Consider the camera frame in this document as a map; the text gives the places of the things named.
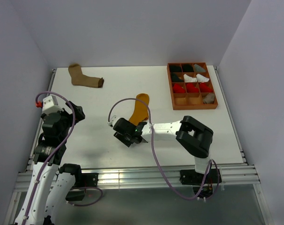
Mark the black rolled sock back-left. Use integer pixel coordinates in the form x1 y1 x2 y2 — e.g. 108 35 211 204
169 65 182 73

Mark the white rolled sock right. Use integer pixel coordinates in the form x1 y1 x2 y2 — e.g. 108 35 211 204
196 74 210 83

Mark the red rolled sock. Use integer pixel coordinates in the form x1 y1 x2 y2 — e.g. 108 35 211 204
172 83 185 94
199 82 213 93
185 82 199 93

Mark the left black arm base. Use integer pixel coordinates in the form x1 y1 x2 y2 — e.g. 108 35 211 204
66 172 99 202

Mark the mustard yellow striped sock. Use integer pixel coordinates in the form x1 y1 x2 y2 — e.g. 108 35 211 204
129 93 149 126

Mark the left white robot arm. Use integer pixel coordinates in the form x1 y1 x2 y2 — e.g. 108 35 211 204
14 95 85 225

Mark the grey rolled sock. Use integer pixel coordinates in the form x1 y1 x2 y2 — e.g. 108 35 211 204
194 64 206 73

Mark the brown sock on table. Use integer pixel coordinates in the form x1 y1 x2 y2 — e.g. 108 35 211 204
68 63 104 88

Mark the black rolled sock middle-left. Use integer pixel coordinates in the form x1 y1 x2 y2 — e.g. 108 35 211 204
170 73 184 83

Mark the white rolled sock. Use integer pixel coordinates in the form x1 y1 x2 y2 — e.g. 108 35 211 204
196 74 210 83
184 74 198 83

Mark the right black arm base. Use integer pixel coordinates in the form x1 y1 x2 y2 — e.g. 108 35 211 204
179 169 222 199

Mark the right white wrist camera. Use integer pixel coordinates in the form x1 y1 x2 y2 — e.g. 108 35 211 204
108 115 120 127

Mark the tan sock with red cuff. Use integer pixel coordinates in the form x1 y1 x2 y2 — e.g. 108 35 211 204
203 93 215 104

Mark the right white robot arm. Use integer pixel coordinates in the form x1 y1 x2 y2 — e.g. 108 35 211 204
108 116 214 183

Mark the red rolled sock left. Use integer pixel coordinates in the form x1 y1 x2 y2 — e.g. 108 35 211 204
172 83 185 94

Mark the red rolled sock middle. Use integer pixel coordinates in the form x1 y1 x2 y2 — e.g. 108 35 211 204
185 82 199 93

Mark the black rolled sock back-middle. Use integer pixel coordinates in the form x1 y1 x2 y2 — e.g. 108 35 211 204
181 64 194 72

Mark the aluminium frame rail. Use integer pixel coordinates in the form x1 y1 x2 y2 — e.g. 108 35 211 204
13 164 261 192

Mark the white rolled sock middle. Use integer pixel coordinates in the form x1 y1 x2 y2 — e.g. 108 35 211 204
184 74 198 83

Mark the orange compartment organizer box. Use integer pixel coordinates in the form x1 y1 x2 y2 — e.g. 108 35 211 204
167 62 218 110

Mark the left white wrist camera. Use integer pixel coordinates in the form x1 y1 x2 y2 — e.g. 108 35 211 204
36 95 62 114

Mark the red rolled sock right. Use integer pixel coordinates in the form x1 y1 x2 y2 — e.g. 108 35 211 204
199 82 213 93

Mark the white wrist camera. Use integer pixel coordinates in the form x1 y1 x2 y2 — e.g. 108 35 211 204
108 115 120 127
36 95 62 114

